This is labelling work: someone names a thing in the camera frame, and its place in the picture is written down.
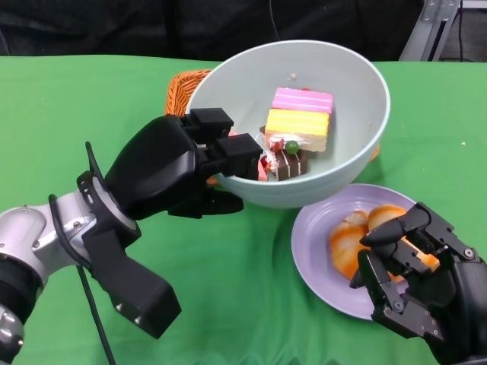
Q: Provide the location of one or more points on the pink yellow layered cake slice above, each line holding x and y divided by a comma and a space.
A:
296, 121

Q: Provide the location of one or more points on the green tablecloth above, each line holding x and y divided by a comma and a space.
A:
76, 95

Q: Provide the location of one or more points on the pink cake block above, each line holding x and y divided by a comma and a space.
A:
262, 173

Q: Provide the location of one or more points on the brown chocolate cake slice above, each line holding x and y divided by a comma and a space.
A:
291, 165

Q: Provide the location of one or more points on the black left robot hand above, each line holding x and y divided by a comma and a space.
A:
160, 171

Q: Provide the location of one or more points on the grey green bowl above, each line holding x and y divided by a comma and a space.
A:
342, 95

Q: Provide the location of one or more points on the aluminium profile frame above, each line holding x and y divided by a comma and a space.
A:
418, 34

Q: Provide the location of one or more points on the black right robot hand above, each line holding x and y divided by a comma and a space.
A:
456, 296

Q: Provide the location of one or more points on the pale lavender plate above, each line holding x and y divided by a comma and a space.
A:
316, 235

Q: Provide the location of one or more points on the orange striped bread bun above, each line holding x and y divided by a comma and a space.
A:
342, 247
384, 214

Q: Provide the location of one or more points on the black backdrop cloth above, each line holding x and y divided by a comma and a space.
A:
114, 26

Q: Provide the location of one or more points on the orange wicker basket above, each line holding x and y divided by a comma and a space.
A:
179, 91

